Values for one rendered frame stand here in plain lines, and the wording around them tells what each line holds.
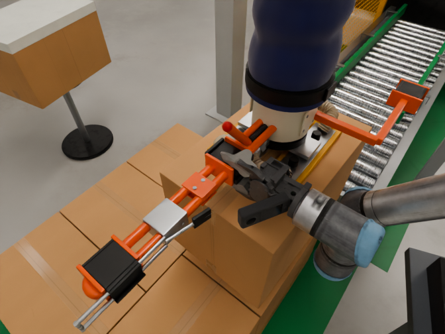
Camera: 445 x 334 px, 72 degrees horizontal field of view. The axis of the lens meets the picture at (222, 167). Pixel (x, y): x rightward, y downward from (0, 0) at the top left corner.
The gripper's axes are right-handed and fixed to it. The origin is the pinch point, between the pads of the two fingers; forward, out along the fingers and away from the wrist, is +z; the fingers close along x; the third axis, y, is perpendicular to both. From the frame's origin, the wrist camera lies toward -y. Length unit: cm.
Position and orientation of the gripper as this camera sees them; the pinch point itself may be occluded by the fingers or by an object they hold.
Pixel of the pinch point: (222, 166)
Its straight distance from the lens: 73.8
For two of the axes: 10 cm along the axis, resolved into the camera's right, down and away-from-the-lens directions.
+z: -7.8, -4.7, 4.1
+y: 6.2, -5.9, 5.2
